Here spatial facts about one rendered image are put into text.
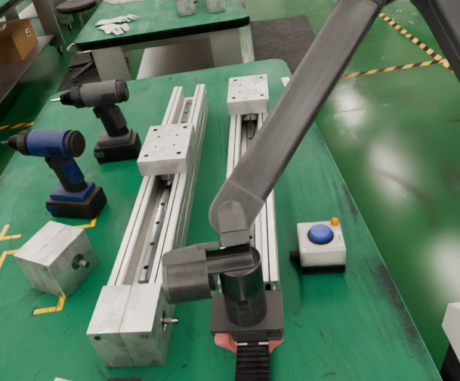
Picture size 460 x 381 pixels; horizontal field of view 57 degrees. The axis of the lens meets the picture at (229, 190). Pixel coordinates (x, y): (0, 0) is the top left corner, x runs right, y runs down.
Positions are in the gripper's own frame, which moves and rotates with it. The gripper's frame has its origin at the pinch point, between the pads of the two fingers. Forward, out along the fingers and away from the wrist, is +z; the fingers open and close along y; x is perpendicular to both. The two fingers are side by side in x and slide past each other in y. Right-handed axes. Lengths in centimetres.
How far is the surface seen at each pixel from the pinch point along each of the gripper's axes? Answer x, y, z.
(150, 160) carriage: -39.6, 21.5, -10.4
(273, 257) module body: -12.6, -4.1, -6.2
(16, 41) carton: -338, 217, 38
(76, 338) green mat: -4.3, 31.0, 2.4
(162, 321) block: -3.2, 14.3, -2.8
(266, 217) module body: -22.9, -3.1, -6.3
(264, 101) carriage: -65, -4, -10
